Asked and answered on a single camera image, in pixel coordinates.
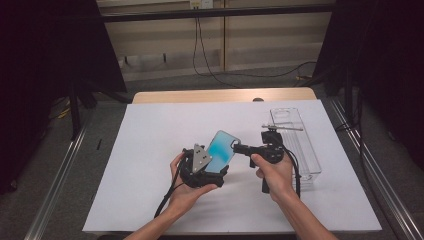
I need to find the black horizontal bar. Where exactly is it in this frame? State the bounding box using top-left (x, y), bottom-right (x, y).
top-left (99, 3), bottom-right (336, 23)

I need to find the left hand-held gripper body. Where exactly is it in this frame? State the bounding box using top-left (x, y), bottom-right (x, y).
top-left (179, 143), bottom-right (222, 189)

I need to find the black curtain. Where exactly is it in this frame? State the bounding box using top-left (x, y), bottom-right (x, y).
top-left (0, 0), bottom-right (128, 196)
top-left (313, 0), bottom-right (424, 171)

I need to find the white wall socket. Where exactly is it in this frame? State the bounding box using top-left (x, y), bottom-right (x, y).
top-left (189, 0), bottom-right (214, 10)

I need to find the black hanging cable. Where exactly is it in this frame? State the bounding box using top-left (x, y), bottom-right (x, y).
top-left (192, 17), bottom-right (242, 90)

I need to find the person's right hand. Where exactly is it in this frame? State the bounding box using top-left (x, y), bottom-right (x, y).
top-left (250, 153), bottom-right (298, 205)

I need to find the black floor cable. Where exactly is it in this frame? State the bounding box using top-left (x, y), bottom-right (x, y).
top-left (233, 60), bottom-right (318, 80)

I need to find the white table mat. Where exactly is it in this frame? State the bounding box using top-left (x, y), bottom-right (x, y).
top-left (82, 99), bottom-right (383, 234)

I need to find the blue phone case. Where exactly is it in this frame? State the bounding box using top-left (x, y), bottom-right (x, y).
top-left (203, 129), bottom-right (242, 174)

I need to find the aluminium rail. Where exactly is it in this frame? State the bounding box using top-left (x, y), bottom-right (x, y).
top-left (24, 111), bottom-right (93, 240)
top-left (329, 97), bottom-right (424, 240)

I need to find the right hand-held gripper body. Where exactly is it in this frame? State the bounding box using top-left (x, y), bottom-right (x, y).
top-left (256, 124), bottom-right (304, 194)

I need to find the person's left hand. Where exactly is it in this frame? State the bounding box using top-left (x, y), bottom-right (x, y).
top-left (166, 152), bottom-right (218, 216)

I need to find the clear plastic box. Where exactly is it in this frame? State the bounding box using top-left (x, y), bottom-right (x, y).
top-left (267, 107), bottom-right (323, 192)

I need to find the yellow cable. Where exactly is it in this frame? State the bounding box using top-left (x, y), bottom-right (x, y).
top-left (56, 105), bottom-right (72, 120)

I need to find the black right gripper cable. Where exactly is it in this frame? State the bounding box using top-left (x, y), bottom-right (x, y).
top-left (282, 148), bottom-right (302, 199)

